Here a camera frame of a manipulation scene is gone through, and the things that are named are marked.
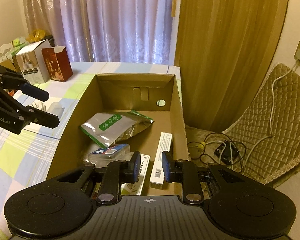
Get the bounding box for blue item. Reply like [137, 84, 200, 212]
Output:
[85, 144, 131, 165]

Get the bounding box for white ointment box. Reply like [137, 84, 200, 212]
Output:
[149, 132, 173, 188]

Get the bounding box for green white throat spray box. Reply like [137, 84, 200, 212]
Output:
[121, 154, 150, 196]

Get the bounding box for silver green tea bag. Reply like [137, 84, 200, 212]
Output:
[79, 110, 154, 148]

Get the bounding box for white power adapter plug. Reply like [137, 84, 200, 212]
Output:
[31, 100, 46, 111]

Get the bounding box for translucent plastic cup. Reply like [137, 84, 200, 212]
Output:
[47, 102, 64, 119]

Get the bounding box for white humidifier product box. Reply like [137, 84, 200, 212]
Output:
[15, 40, 50, 85]

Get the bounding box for red gold gift box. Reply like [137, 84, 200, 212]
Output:
[42, 46, 73, 82]

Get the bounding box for checked pastel tablecloth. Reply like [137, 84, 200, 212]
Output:
[0, 62, 181, 239]

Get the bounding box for brown cardboard box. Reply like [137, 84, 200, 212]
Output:
[46, 73, 190, 197]

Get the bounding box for purple sheer curtain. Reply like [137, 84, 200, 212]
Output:
[23, 0, 172, 64]

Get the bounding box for golden brown curtain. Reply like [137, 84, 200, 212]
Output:
[174, 0, 288, 132]

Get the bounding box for black tangled cables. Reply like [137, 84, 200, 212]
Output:
[187, 132, 247, 173]

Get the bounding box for white charger cable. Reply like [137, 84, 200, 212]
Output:
[239, 62, 300, 165]

